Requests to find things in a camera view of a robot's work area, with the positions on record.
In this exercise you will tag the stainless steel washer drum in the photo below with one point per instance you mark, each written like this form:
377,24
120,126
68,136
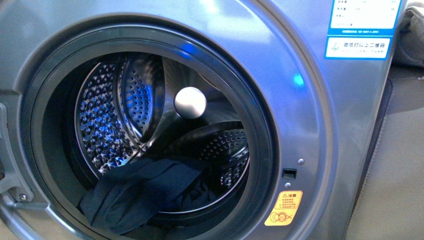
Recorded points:
124,109

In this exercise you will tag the black door latch slot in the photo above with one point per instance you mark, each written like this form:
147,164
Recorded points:
289,173

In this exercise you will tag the blue white energy label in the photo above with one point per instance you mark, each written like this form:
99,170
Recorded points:
364,17

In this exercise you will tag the dark grey door gasket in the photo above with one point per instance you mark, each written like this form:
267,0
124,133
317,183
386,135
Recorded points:
49,149

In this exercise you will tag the lower latch screw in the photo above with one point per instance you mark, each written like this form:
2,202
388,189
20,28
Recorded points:
287,185

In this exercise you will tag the dark navy garment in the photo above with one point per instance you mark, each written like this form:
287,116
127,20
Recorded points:
126,197

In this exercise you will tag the yellow warning sticker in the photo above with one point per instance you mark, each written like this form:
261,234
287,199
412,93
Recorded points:
285,208

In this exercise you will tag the beige sofa seat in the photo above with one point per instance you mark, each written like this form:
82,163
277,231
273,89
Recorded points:
390,205

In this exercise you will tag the blue white QR code sticker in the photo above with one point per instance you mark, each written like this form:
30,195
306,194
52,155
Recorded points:
376,48

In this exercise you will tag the latch screw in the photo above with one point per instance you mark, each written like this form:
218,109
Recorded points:
300,161
287,185

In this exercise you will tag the grey cushion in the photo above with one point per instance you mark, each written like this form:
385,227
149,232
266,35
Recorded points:
409,49

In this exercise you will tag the upper latch screw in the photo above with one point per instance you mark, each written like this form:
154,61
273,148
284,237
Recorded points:
300,161

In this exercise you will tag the grey front-load washing machine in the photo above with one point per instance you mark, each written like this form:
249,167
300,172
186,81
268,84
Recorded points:
323,110

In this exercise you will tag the grey door hinge bracket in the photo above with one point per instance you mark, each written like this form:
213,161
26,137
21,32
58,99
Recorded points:
13,179

